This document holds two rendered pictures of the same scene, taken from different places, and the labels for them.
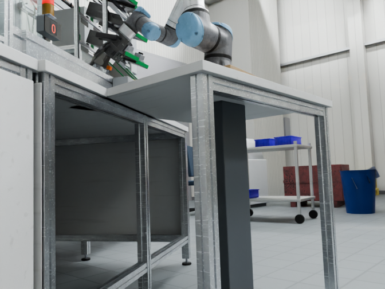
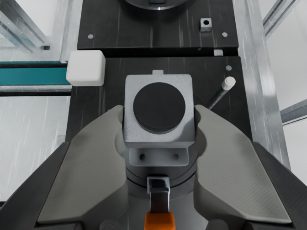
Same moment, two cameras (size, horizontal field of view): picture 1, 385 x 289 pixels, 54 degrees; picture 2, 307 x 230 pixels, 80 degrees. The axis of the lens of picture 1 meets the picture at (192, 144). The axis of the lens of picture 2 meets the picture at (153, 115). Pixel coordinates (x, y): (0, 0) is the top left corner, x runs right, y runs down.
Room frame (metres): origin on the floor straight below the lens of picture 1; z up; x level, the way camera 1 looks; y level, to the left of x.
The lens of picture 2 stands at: (1.73, 0.42, 1.20)
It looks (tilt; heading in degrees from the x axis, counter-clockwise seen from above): 74 degrees down; 80
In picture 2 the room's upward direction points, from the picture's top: 4 degrees counter-clockwise
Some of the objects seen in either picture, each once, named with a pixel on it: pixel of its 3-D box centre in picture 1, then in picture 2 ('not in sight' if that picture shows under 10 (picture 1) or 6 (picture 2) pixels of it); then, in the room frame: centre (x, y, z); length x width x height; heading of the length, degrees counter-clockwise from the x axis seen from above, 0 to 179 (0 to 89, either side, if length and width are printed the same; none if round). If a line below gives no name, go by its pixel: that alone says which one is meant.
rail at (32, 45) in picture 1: (95, 84); not in sight; (1.43, 0.37, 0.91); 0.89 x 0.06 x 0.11; 167
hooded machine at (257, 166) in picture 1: (243, 172); not in sight; (6.47, -0.86, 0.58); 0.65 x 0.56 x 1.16; 49
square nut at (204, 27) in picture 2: not in sight; (205, 24); (1.85, 0.60, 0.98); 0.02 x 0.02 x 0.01; 77
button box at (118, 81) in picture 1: (130, 89); not in sight; (1.60, 0.26, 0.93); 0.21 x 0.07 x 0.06; 167
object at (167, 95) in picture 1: (208, 104); not in sight; (1.56, -0.07, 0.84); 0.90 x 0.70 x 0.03; 138
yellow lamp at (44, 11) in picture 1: (47, 11); not in sight; (1.58, 0.61, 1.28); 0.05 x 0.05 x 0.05
